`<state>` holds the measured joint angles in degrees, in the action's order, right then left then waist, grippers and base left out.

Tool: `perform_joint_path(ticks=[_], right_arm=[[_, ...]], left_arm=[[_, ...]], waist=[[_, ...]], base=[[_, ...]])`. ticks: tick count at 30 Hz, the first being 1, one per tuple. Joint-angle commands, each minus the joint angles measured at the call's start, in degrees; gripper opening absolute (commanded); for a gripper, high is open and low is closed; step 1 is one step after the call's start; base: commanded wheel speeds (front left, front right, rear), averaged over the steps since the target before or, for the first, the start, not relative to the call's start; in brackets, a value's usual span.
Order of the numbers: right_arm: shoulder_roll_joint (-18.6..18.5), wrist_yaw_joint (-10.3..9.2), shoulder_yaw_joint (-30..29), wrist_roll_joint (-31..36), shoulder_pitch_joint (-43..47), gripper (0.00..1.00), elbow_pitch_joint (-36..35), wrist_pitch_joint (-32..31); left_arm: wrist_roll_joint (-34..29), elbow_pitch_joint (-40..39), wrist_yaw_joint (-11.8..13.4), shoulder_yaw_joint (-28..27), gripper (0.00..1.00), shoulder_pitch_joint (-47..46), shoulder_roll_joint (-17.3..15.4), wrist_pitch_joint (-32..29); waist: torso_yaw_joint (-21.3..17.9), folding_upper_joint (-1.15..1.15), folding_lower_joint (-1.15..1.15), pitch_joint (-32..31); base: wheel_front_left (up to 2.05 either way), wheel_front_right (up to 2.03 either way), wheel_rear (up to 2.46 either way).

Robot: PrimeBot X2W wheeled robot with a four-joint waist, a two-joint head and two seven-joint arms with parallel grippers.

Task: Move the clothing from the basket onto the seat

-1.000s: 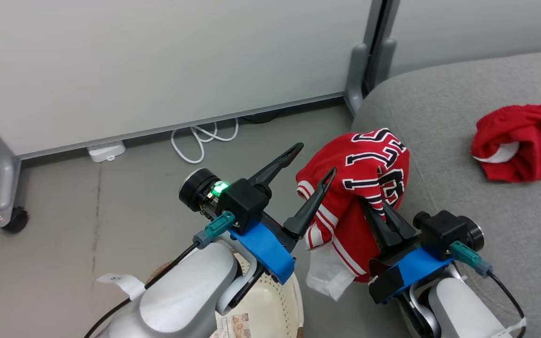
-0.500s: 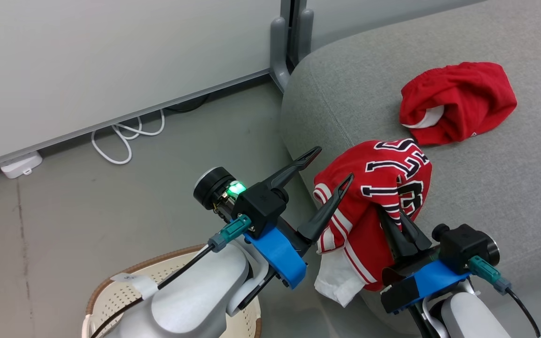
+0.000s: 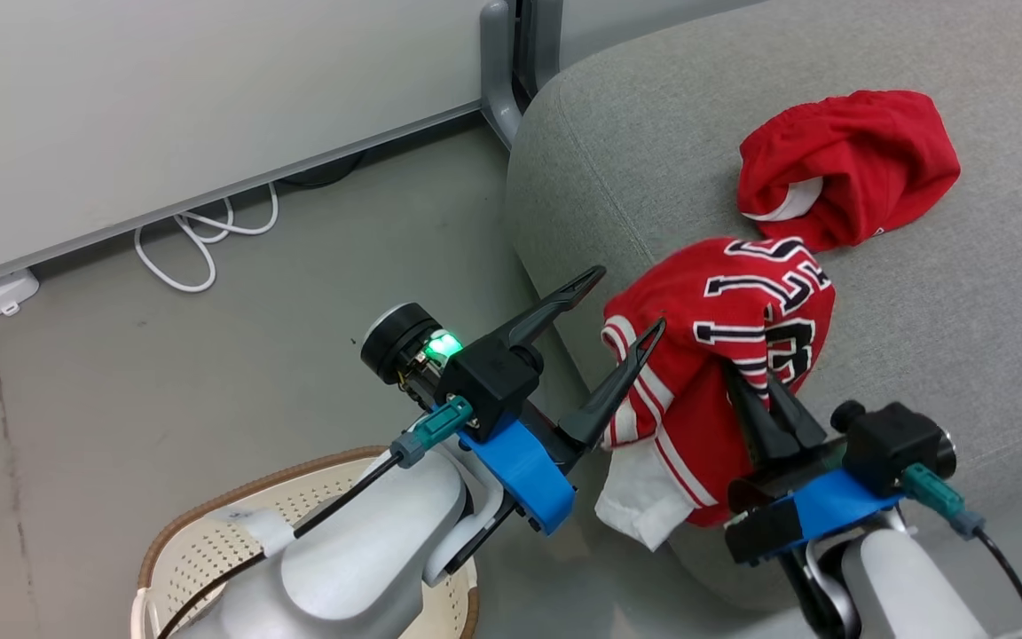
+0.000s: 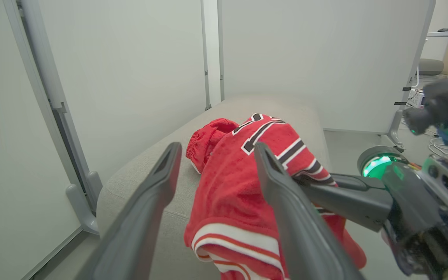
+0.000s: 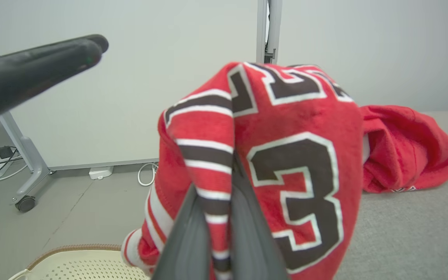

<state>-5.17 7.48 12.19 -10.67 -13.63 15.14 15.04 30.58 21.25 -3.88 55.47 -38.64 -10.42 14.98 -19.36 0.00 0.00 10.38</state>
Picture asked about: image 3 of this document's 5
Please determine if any coiled white cable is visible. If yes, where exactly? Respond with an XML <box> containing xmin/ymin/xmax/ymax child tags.
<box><xmin>133</xmin><ymin>181</ymin><xmax>280</xmax><ymax>295</ymax></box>

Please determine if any white perforated laundry basket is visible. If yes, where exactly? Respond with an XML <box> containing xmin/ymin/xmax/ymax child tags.
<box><xmin>130</xmin><ymin>445</ymin><xmax>482</xmax><ymax>639</ymax></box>

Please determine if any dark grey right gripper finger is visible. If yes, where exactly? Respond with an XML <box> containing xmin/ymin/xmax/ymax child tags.
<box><xmin>767</xmin><ymin>372</ymin><xmax>828</xmax><ymax>450</ymax></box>
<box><xmin>725</xmin><ymin>365</ymin><xmax>801</xmax><ymax>463</ymax></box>

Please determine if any grey fabric sofa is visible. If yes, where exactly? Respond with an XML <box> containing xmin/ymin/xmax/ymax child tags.
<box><xmin>506</xmin><ymin>0</ymin><xmax>1022</xmax><ymax>639</ymax></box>

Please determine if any grey partition foot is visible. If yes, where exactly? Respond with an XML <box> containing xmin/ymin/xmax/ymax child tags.
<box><xmin>479</xmin><ymin>0</ymin><xmax>531</xmax><ymax>153</ymax></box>
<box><xmin>518</xmin><ymin>0</ymin><xmax>566</xmax><ymax>114</ymax></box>

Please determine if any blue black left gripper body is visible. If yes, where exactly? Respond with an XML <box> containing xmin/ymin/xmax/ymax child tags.
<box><xmin>455</xmin><ymin>409</ymin><xmax>586</xmax><ymax>537</ymax></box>

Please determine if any large white partition panel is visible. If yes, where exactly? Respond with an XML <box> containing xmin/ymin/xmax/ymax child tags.
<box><xmin>0</xmin><ymin>0</ymin><xmax>514</xmax><ymax>299</ymax></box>

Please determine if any black left cable teal plug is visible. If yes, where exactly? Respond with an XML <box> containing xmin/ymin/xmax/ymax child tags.
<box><xmin>156</xmin><ymin>395</ymin><xmax>477</xmax><ymax>639</ymax></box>

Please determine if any black right cable teal plug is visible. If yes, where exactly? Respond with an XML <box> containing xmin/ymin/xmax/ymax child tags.
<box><xmin>899</xmin><ymin>462</ymin><xmax>1022</xmax><ymax>639</ymax></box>

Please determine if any black cable teal plug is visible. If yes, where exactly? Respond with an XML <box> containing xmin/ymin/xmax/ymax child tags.
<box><xmin>156</xmin><ymin>395</ymin><xmax>477</xmax><ymax>639</ymax></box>
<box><xmin>899</xmin><ymin>462</ymin><xmax>1022</xmax><ymax>639</ymax></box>

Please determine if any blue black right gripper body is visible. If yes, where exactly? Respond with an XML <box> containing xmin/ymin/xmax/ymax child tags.
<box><xmin>723</xmin><ymin>443</ymin><xmax>908</xmax><ymax>567</ymax></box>

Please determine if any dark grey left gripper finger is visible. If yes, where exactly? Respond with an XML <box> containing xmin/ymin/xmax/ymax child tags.
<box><xmin>556</xmin><ymin>319</ymin><xmax>667</xmax><ymax>450</ymax></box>
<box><xmin>497</xmin><ymin>264</ymin><xmax>609</xmax><ymax>350</ymax></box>

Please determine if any black cable under partition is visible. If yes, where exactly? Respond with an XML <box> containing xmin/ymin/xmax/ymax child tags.
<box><xmin>278</xmin><ymin>150</ymin><xmax>371</xmax><ymax>190</ymax></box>

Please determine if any red shorts white lining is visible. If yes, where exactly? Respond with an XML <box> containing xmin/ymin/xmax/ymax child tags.
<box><xmin>735</xmin><ymin>88</ymin><xmax>963</xmax><ymax>255</ymax></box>

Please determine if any red jersey with numbers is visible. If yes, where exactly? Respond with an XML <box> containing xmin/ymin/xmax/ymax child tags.
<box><xmin>594</xmin><ymin>234</ymin><xmax>837</xmax><ymax>552</ymax></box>

